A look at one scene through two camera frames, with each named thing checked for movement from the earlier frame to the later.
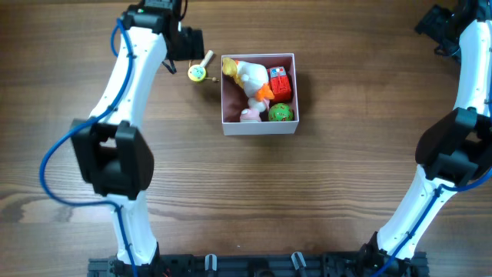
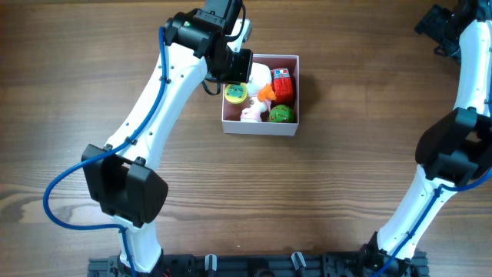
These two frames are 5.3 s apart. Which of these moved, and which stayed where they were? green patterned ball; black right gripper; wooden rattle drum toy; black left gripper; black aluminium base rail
Moved: black left gripper; wooden rattle drum toy
Stayed: green patterned ball; black aluminium base rail; black right gripper
